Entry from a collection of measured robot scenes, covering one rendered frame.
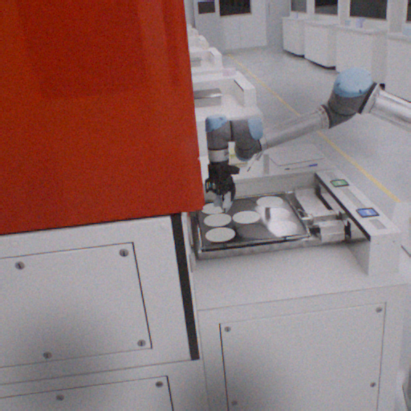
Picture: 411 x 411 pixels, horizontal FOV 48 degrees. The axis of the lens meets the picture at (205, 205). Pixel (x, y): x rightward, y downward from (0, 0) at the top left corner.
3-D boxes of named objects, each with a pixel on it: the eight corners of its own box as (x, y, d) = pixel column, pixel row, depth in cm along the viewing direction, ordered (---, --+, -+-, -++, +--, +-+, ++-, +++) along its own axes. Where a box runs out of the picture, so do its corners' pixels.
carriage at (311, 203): (321, 242, 154) (321, 235, 153) (294, 200, 187) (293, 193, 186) (344, 240, 154) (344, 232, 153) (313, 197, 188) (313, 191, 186)
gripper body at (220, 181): (205, 194, 164) (201, 163, 159) (217, 185, 171) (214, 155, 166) (224, 197, 160) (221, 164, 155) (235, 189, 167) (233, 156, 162)
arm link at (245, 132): (259, 128, 165) (229, 132, 165) (261, 111, 154) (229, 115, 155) (262, 148, 162) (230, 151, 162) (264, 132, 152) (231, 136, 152)
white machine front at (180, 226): (191, 360, 114) (171, 217, 98) (181, 218, 188) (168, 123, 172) (204, 359, 114) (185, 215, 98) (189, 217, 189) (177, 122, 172)
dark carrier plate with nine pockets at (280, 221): (203, 247, 150) (202, 246, 150) (197, 205, 182) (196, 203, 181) (306, 234, 152) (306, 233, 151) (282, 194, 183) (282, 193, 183)
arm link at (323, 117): (344, 101, 180) (229, 145, 175) (351, 84, 169) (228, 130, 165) (358, 125, 176) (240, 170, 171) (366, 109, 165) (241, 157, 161)
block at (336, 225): (320, 234, 154) (320, 226, 152) (317, 229, 157) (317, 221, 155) (343, 231, 154) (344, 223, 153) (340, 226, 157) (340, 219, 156)
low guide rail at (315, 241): (198, 260, 157) (197, 253, 156) (198, 258, 159) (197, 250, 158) (342, 242, 159) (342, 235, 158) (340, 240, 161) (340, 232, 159)
